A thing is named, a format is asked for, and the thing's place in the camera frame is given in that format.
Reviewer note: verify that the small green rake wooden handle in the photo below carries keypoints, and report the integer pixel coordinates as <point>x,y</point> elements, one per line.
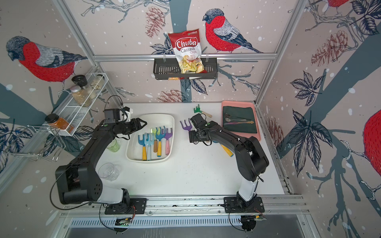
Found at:
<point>197,109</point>

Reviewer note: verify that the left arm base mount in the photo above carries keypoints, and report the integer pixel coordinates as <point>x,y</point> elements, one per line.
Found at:
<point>128,205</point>

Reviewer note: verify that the orange spice jar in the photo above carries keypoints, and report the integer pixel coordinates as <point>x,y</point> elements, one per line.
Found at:
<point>56,121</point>

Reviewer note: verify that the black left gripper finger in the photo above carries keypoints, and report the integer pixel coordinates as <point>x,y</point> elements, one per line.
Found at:
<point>141,122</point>
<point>139,126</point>

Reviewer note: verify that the lime rake wooden handle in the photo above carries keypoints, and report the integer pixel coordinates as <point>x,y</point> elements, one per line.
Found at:
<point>155,143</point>

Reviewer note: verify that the light blue fork pale handle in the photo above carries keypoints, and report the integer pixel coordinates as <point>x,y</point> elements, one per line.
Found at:
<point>149,145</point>

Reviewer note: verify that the silver lid spice jar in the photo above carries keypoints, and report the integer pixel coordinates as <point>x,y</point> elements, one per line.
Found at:
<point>80,96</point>

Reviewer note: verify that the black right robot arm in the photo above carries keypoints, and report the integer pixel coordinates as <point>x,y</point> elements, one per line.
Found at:
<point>250,156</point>

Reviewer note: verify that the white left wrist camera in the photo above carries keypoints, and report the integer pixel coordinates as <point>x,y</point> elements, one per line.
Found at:
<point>126,114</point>

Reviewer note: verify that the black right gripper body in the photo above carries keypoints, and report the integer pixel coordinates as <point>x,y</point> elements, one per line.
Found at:
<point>194,137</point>

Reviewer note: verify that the chrome wire rack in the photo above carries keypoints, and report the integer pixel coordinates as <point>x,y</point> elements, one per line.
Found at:
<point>46,144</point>

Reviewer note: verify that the black wall basket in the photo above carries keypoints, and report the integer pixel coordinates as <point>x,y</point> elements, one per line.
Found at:
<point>168,69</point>

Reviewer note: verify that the pink tray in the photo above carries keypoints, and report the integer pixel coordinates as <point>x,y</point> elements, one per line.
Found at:
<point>243,105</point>

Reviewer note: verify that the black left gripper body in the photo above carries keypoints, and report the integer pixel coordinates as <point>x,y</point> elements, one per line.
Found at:
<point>127,127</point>

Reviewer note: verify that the blue fork yellow handle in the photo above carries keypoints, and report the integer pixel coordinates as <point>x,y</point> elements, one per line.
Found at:
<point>141,141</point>

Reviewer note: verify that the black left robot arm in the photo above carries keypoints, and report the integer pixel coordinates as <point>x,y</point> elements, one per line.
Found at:
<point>78,182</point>

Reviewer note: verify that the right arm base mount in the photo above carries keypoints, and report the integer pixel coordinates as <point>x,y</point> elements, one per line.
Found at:
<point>236,204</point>

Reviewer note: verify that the dark green cloth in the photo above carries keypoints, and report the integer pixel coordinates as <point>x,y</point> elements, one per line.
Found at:
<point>239,113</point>

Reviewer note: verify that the pale spice jar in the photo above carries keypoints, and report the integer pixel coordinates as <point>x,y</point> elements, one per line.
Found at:
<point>98,82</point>

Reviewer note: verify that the purple rake pink handle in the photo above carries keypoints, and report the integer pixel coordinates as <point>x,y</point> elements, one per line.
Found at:
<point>168,135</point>

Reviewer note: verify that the blue rake yellow handle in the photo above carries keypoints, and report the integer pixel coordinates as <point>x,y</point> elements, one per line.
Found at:
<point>159,135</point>

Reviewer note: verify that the red Chuba chips bag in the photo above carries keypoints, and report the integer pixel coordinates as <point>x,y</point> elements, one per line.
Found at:
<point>187,49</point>

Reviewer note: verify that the purple fork pink handle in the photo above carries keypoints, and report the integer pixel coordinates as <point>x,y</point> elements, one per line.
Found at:
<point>186,125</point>

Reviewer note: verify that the metal spoon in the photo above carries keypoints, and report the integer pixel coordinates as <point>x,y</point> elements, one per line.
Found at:
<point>238,121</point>

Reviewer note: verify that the black lid spice jar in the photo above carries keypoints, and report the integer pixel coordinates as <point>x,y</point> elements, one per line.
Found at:
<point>80,80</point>

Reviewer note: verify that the white plastic storage box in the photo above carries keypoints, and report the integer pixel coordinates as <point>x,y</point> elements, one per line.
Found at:
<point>134,150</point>

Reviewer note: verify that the teal claw rake yellow handle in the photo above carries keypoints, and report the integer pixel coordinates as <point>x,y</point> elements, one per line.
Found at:
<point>228,151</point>

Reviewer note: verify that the green transparent cup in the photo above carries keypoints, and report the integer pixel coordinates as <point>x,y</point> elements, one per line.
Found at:
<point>114,146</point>

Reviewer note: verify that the white wire spice rack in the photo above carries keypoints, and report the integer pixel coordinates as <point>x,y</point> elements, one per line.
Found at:
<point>72,112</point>

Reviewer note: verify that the clear plastic cup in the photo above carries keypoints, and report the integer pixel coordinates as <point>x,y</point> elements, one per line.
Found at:
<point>109,172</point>

